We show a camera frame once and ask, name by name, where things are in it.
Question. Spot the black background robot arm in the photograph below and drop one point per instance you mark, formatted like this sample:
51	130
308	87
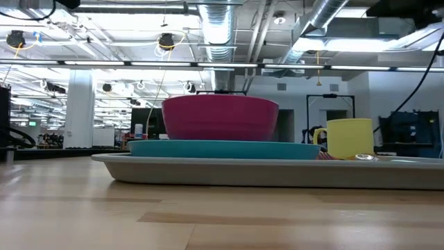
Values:
48	139
307	135

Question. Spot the black camera stand frame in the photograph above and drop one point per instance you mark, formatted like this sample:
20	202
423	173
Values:
221	92
329	96

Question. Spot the grey plastic tray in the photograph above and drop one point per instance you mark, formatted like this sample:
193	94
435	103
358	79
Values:
277	173

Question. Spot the silver round air duct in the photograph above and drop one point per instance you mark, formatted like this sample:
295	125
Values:
216	27
322	14

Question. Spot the long ceiling light strip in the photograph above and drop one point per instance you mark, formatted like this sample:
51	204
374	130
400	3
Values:
222	65

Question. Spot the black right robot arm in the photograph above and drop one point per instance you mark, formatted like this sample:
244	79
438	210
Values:
406	10

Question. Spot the yellow plastic cup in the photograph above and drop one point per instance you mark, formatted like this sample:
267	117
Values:
348	137

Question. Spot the dark blue storage rack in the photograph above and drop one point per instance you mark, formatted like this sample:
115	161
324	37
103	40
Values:
409	132

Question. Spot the blue plastic plate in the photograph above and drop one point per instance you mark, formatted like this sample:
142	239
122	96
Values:
222	150

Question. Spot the black monitor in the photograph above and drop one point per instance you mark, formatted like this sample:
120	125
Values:
152	121

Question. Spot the pink plastic bowl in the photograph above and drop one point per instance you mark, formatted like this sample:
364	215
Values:
220	118

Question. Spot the white bottle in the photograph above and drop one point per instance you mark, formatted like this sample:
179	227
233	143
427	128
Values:
138	131

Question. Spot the white column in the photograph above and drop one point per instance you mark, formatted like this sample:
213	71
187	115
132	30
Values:
79	107

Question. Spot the white cabinet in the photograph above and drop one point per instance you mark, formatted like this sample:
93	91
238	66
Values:
103	137

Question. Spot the green exit sign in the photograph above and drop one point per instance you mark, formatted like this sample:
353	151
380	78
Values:
32	123

